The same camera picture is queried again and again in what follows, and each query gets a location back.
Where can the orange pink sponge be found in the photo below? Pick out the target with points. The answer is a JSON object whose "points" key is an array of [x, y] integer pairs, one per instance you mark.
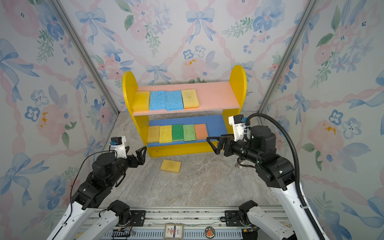
{"points": [[201, 132]]}

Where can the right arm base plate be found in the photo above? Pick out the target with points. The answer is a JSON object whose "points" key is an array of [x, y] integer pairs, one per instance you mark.
{"points": [[235, 219]]}

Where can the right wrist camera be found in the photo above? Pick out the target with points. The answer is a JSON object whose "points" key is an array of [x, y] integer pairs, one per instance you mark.
{"points": [[239, 128]]}

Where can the aluminium rail base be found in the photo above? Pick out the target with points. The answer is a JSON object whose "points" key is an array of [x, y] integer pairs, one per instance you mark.
{"points": [[186, 223]]}

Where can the round dark badge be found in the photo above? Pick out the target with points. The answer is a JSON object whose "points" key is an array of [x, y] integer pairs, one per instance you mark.
{"points": [[209, 232]]}

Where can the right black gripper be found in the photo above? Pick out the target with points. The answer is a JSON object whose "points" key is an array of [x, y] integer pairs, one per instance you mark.
{"points": [[222, 140]]}

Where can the light green sponge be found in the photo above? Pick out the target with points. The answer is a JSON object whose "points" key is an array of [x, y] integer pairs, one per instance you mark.
{"points": [[189, 133]]}

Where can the square printed card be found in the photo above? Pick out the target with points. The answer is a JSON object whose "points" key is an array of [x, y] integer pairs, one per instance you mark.
{"points": [[174, 231]]}

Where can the dark green sponge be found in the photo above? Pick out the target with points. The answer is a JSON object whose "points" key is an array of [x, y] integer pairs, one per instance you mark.
{"points": [[177, 132]]}

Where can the pale yellow sponge orange back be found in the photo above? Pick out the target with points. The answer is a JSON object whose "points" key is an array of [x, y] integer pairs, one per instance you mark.
{"points": [[190, 99]]}

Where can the yellow shelf pink blue boards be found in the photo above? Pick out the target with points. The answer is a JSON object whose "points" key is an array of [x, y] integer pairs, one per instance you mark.
{"points": [[175, 120]]}

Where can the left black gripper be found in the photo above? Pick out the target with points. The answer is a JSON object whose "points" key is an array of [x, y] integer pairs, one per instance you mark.
{"points": [[141, 158]]}

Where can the blue sponge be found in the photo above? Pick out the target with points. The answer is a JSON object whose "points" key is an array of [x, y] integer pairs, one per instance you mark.
{"points": [[158, 100], [174, 101]]}

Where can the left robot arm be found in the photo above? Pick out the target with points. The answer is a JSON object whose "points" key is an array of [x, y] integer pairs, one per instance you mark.
{"points": [[83, 203]]}

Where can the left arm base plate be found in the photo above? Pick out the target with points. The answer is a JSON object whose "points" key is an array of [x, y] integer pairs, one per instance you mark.
{"points": [[134, 218]]}

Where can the bright yellow sponge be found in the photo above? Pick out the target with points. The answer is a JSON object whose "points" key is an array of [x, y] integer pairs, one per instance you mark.
{"points": [[165, 134]]}

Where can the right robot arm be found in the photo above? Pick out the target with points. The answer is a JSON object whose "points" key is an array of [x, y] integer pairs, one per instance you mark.
{"points": [[281, 176]]}

